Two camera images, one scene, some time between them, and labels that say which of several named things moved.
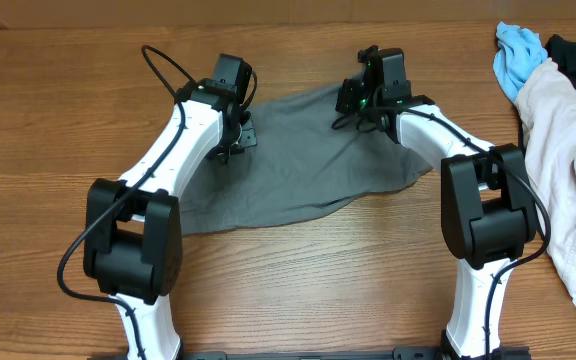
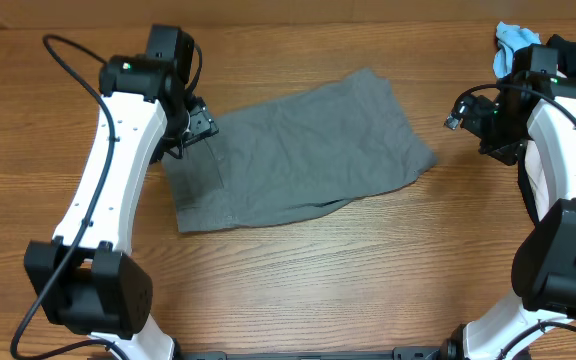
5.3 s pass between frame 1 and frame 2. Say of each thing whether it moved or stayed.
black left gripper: moved
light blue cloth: stayed
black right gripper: moved
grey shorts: stayed
